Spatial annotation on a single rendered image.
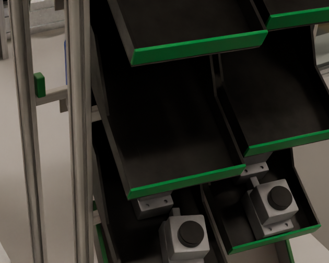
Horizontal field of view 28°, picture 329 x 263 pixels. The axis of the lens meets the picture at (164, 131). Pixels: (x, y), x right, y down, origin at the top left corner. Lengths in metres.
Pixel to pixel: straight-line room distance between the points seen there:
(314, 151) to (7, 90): 0.85
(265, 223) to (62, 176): 0.71
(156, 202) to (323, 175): 1.22
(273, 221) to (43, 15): 1.31
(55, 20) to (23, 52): 1.18
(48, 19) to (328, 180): 0.97
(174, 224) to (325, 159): 1.21
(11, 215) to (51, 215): 0.08
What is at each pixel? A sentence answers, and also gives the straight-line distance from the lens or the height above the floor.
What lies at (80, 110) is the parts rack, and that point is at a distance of 0.71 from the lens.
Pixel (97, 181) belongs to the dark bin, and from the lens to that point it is 0.80.
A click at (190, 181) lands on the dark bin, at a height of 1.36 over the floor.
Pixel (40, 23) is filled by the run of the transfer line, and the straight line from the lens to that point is 2.02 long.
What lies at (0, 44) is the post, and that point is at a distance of 1.89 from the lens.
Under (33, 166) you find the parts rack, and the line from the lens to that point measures 0.97.
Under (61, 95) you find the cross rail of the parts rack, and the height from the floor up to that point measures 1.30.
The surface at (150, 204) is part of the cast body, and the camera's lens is 0.81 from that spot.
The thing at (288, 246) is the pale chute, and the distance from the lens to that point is 0.99.
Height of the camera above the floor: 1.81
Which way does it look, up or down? 36 degrees down
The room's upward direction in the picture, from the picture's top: 4 degrees clockwise
